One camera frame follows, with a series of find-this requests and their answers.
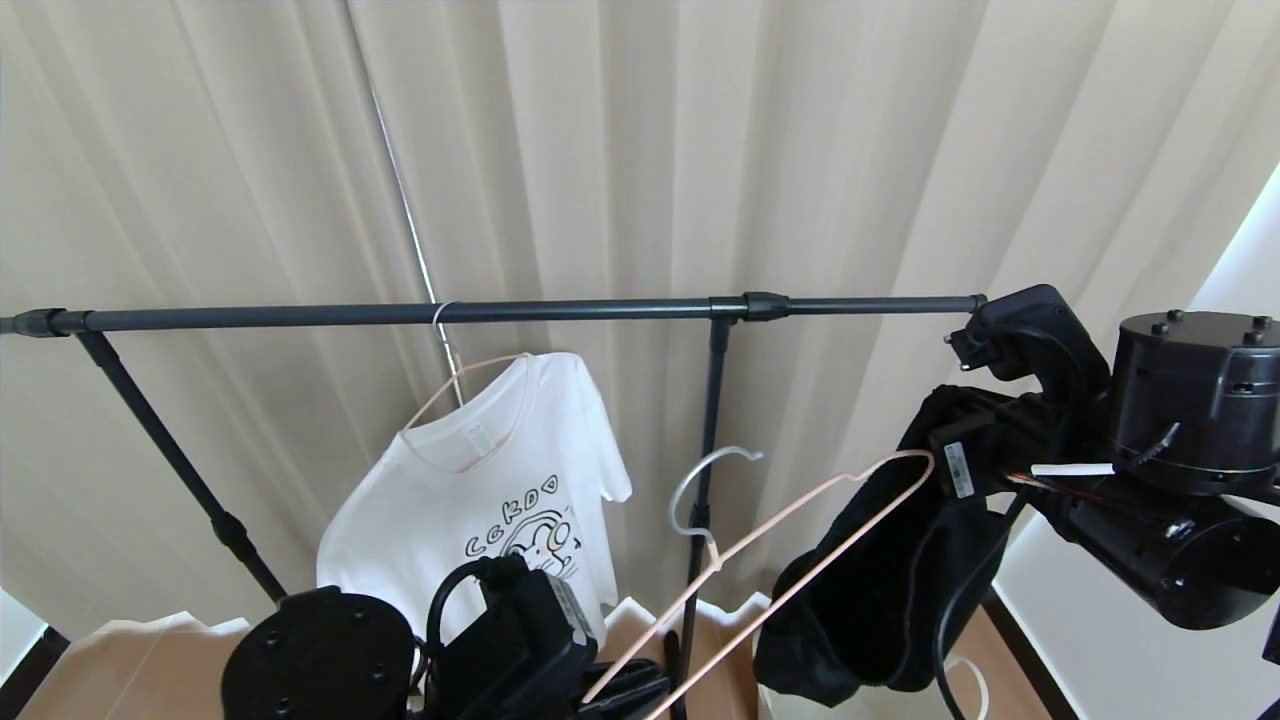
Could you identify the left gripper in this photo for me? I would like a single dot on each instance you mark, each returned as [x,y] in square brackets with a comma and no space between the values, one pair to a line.
[560,705]

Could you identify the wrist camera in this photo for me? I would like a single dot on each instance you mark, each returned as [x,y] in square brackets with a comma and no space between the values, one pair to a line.
[530,620]
[1030,330]

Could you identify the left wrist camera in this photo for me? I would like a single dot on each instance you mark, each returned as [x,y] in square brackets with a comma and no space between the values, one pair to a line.
[530,620]

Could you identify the white laundry basket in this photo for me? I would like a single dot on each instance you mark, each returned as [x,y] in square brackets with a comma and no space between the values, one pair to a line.
[905,712]

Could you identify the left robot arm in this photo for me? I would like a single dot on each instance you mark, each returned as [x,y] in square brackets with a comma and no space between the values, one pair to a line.
[320,660]

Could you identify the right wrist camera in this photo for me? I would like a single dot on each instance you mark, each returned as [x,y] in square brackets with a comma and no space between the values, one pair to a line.
[1030,330]

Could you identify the white printed t-shirt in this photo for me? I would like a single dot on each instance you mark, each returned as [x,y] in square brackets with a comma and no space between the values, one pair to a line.
[450,520]

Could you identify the pink clothes hanger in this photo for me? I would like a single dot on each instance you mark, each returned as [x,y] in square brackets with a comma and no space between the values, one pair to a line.
[447,345]
[715,562]

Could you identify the black clothes rack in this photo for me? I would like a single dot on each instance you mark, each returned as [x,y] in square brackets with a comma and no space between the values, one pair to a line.
[300,316]

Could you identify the black garment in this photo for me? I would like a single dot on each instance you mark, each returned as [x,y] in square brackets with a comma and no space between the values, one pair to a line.
[900,600]

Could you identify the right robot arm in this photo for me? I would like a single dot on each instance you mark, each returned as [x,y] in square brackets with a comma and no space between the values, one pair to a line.
[1200,400]

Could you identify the beige curtain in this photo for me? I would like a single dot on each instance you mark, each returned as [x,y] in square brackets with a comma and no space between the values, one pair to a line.
[800,120]

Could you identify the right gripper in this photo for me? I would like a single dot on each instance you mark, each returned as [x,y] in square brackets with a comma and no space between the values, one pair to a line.
[1010,445]

